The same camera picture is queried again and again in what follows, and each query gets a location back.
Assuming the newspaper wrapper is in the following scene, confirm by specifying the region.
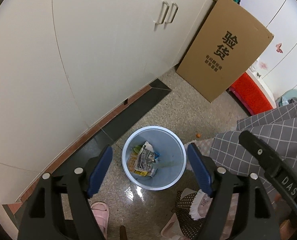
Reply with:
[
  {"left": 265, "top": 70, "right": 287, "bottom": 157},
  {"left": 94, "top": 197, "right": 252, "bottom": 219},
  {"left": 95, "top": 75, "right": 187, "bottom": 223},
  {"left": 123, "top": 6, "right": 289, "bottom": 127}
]
[{"left": 135, "top": 141, "right": 158, "bottom": 177}]

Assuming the blue snack wrapper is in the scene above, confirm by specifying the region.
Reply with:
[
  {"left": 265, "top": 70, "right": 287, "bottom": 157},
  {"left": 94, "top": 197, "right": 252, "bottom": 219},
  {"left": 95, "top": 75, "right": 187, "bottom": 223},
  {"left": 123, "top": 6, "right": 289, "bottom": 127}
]
[{"left": 154, "top": 152, "right": 160, "bottom": 160}]

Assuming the yellow snack bag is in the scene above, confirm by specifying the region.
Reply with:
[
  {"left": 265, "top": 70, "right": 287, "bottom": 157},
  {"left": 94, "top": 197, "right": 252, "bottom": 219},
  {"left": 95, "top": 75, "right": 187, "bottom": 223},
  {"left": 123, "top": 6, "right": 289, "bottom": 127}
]
[{"left": 127, "top": 152, "right": 148, "bottom": 177}]

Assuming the light blue plastic trash bin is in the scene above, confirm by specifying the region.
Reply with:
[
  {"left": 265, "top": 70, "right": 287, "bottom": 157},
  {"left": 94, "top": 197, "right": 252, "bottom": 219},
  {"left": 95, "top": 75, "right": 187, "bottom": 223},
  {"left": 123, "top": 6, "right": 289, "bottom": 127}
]
[{"left": 121, "top": 126, "right": 186, "bottom": 191}]

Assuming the pink slipper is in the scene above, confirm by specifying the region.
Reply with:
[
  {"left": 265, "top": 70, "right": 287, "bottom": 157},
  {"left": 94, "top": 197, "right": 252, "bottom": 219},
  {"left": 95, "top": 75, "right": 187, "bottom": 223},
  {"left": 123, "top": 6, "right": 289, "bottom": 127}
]
[{"left": 91, "top": 202, "right": 109, "bottom": 239}]

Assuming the red storage box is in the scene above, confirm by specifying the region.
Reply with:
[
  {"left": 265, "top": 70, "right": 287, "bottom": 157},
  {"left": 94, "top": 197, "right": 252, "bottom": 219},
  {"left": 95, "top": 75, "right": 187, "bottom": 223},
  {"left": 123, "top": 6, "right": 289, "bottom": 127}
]
[{"left": 229, "top": 73, "right": 276, "bottom": 115}]

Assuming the tall brown cardboard box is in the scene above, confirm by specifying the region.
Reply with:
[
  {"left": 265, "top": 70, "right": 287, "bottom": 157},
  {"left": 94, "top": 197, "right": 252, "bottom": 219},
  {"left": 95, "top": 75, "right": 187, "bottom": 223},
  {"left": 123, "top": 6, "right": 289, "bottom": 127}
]
[{"left": 177, "top": 0, "right": 274, "bottom": 102}]

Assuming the long white low cabinet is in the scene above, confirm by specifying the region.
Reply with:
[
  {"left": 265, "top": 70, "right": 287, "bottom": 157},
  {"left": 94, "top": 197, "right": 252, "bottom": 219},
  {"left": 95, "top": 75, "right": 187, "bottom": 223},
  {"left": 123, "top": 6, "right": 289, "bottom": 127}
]
[{"left": 0, "top": 0, "right": 215, "bottom": 204}]

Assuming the teal bunk bed frame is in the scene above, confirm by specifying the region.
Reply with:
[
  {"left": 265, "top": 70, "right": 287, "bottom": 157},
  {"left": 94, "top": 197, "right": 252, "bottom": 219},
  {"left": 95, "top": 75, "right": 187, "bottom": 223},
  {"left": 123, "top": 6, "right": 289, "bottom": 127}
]
[{"left": 275, "top": 89, "right": 297, "bottom": 107}]

